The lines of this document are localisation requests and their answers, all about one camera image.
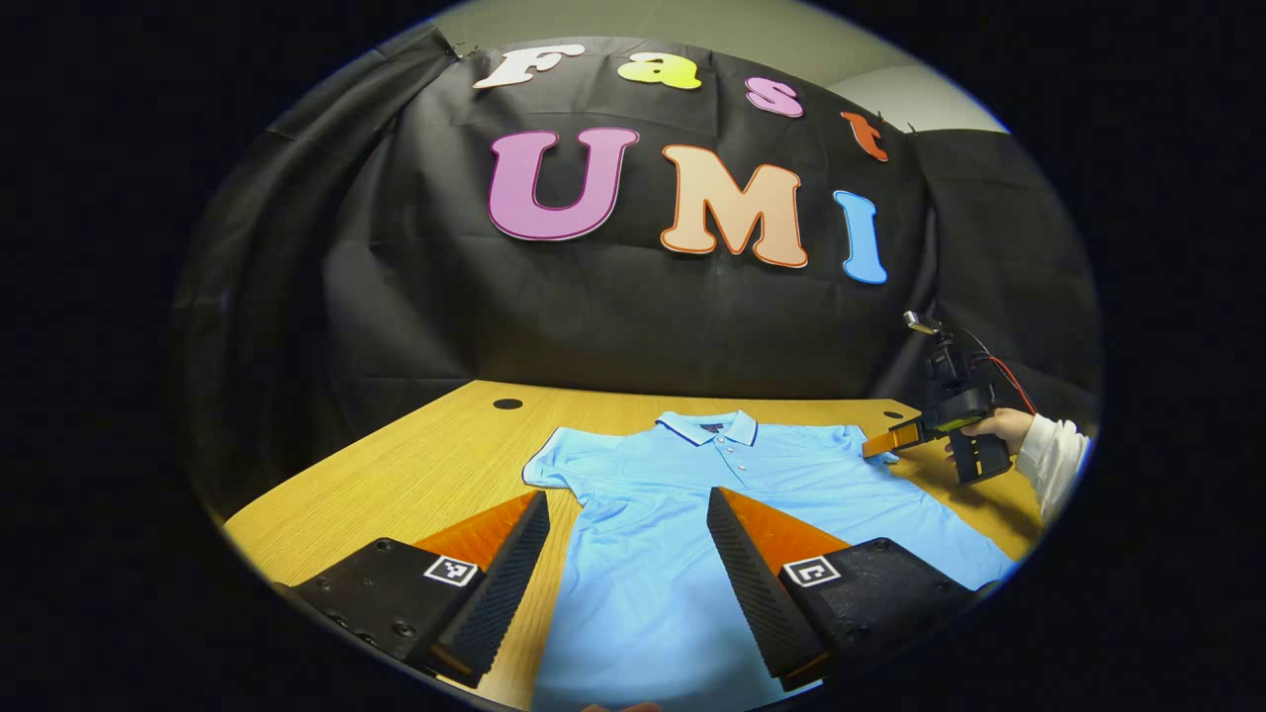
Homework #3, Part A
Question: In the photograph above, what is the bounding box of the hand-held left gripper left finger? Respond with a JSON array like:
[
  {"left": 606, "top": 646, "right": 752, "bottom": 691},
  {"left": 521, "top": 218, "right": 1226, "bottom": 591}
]
[{"left": 292, "top": 489, "right": 551, "bottom": 688}]

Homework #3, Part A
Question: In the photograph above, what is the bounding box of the light blue T-shirt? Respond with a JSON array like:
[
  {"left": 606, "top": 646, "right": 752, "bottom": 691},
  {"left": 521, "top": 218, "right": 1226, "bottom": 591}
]
[{"left": 521, "top": 409, "right": 1020, "bottom": 712}]

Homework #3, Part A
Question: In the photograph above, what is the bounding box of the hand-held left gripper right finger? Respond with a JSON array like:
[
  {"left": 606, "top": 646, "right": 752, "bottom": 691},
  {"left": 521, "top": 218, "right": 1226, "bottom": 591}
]
[{"left": 706, "top": 486, "right": 990, "bottom": 693}]

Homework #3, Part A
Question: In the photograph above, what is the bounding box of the black backdrop cloth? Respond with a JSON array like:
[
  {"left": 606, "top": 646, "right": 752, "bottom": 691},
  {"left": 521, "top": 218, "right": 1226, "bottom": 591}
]
[{"left": 173, "top": 25, "right": 1104, "bottom": 515}]

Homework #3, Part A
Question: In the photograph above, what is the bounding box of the red and black cable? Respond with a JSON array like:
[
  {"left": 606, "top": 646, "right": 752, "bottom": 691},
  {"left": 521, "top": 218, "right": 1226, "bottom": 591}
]
[{"left": 951, "top": 326, "right": 1039, "bottom": 416}]

